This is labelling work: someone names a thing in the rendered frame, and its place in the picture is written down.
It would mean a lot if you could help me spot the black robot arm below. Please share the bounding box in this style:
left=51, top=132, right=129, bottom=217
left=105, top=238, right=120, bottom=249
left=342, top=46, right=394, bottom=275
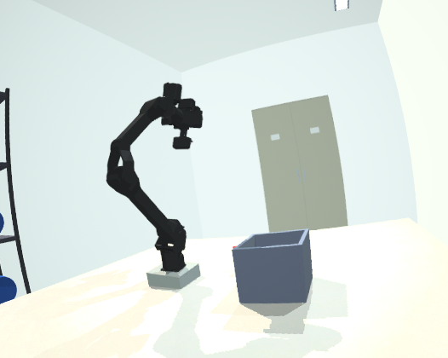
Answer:
left=106, top=82, right=204, bottom=272

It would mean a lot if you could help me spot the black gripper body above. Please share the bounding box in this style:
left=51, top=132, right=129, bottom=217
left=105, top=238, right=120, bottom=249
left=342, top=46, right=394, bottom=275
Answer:
left=169, top=98, right=195, bottom=150

